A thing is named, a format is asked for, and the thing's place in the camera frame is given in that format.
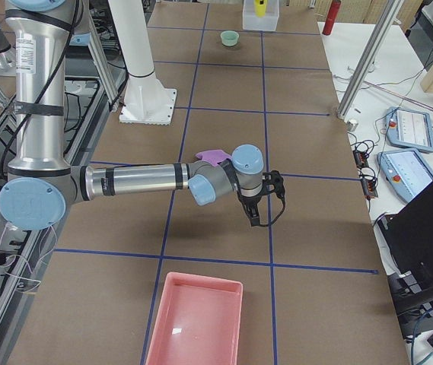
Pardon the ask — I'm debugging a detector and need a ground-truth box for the far blue teach pendant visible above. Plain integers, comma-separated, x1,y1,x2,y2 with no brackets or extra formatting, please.
385,107,433,153

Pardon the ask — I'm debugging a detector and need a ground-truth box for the blue teach pendant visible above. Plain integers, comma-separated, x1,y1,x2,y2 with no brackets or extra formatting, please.
377,148,433,203
385,107,433,153

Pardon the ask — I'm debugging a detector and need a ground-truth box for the white pillar with base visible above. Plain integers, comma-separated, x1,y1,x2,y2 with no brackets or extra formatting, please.
109,0,177,125

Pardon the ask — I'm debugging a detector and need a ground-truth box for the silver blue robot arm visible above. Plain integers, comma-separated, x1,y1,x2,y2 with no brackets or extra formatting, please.
0,1,265,230

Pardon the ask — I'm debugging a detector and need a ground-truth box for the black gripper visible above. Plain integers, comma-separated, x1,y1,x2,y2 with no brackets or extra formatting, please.
238,195,260,227

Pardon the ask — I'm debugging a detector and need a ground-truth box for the green ceramic bowl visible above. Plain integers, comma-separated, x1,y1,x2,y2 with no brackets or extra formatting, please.
220,30,240,47

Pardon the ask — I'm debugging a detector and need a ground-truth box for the purple cloth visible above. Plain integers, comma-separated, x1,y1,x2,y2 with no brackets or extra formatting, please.
196,149,231,167

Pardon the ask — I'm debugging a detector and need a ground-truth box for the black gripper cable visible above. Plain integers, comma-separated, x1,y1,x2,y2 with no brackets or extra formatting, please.
258,193,287,228

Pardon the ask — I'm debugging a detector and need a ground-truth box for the small electronics board far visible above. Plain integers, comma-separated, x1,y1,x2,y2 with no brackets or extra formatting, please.
351,139,375,169

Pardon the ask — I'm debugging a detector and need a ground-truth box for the red bottle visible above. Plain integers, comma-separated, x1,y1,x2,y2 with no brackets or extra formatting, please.
322,0,342,36

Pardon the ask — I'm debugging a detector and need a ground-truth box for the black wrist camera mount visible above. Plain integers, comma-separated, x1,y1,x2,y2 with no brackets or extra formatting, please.
263,170,285,199

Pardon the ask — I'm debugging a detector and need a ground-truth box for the aluminium frame post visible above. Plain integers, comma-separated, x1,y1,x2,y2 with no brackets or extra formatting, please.
336,0,404,119

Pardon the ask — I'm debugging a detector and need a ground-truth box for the small electronics board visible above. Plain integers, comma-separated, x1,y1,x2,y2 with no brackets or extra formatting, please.
351,139,375,169
358,171,378,200

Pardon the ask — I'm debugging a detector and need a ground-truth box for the yellow plastic cup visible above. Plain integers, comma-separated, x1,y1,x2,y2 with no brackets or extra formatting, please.
253,0,267,17

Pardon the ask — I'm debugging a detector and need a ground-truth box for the pink plastic tray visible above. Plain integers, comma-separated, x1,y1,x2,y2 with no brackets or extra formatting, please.
145,272,243,364

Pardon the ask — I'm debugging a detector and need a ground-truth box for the small electronics board near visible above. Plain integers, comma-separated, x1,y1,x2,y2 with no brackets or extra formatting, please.
358,171,378,200

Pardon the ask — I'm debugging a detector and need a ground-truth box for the clear plastic storage box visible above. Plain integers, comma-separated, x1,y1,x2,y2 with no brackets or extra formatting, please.
242,0,279,32

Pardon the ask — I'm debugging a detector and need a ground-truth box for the near blue teach pendant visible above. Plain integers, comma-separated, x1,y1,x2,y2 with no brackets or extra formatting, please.
377,148,433,203

